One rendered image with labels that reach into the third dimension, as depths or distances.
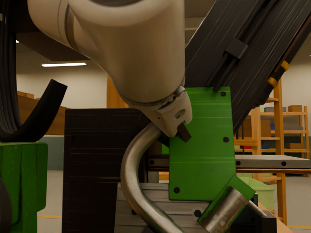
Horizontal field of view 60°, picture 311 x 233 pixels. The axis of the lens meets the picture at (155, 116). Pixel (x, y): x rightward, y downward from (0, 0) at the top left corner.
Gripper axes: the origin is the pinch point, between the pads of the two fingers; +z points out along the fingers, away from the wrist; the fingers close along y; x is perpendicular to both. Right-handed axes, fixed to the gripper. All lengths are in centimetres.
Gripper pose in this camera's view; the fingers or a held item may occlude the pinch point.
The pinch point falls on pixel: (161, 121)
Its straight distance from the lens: 47.5
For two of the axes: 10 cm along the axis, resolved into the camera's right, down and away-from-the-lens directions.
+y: -6.8, -6.6, 3.2
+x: -7.2, 6.7, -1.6
